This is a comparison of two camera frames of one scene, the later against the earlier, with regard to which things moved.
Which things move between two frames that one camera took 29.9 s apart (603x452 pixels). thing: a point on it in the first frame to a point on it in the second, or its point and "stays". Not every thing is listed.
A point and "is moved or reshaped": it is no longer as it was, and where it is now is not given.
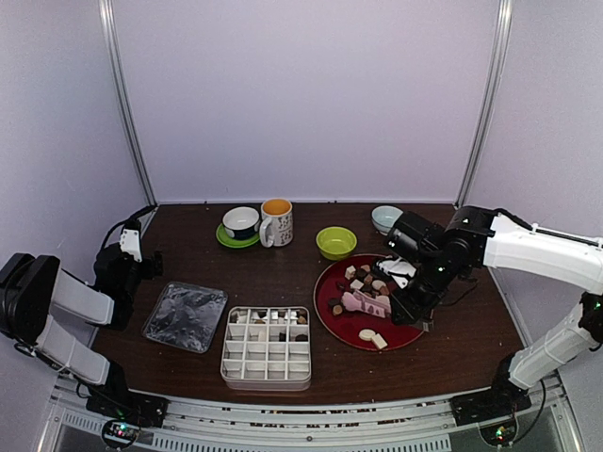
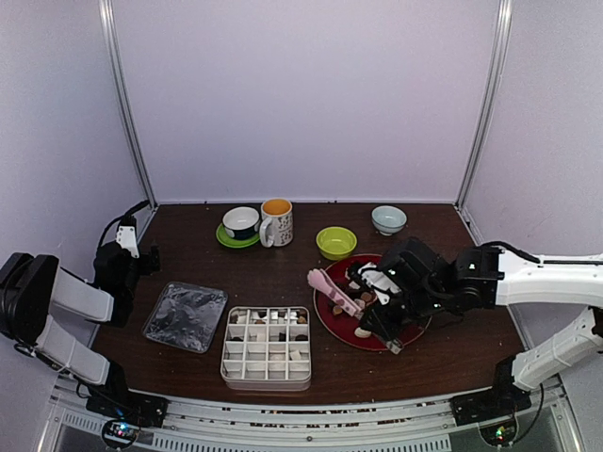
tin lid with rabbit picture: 186,315 stays
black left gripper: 156,263 stays
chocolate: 302,316 stays
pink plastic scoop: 360,301 is moved or reshaped
